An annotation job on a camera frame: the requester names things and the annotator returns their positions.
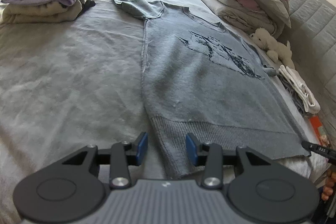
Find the grey folded garment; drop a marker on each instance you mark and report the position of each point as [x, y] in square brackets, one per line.
[291, 90]

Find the grey knit sweater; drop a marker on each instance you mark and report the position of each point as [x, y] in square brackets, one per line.
[197, 77]

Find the orange book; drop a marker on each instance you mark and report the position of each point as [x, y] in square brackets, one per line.
[319, 129]

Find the person's right hand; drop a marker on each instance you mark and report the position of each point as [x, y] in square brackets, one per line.
[329, 184]

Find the white plush toy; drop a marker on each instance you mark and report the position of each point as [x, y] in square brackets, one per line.
[273, 45]

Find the black folded garment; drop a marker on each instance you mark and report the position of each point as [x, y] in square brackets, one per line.
[88, 5]

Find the bed with grey sheet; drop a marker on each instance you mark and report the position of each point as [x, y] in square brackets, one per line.
[65, 69]

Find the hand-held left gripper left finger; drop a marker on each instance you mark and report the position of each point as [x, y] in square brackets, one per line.
[141, 148]

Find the beige folded garment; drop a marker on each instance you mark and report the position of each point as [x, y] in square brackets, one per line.
[39, 14]

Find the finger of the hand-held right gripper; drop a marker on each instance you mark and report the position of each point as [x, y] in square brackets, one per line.
[307, 145]

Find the grey quilted headboard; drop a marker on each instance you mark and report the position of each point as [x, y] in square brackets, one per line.
[315, 29]

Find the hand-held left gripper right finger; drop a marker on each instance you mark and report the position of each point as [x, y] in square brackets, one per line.
[191, 148]

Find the white folded garment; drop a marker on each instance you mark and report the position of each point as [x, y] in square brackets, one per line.
[302, 87]

